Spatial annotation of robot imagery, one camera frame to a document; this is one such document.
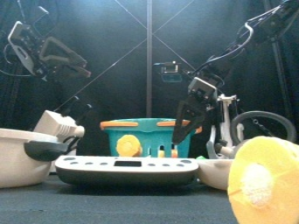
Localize small yellow corn piece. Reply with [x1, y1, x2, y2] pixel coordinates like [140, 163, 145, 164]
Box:
[114, 134, 144, 158]

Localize large yellow corn piece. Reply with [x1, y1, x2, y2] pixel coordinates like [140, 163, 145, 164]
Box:
[226, 136, 299, 224]

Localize white toy bowl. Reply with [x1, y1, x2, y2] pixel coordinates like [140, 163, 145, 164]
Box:
[194, 158, 236, 191]

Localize dark tripod pole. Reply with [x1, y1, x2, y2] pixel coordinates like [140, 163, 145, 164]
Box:
[262, 0, 295, 123]

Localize white grey toy scale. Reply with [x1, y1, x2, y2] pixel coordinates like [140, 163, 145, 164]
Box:
[53, 155, 201, 186]

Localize teal basket orange handles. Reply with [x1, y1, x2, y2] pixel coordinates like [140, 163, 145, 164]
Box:
[98, 117, 202, 159]

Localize small background camera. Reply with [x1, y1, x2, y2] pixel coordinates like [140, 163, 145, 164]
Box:
[153, 60, 184, 84]

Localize vertical metal frame pole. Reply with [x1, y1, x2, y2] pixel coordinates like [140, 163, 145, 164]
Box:
[144, 0, 154, 118]

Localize grey ring wheel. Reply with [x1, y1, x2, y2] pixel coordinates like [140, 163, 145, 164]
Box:
[228, 110, 297, 144]

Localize white toy pot dark handle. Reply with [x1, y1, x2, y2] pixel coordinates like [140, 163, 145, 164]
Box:
[0, 128, 70, 189]

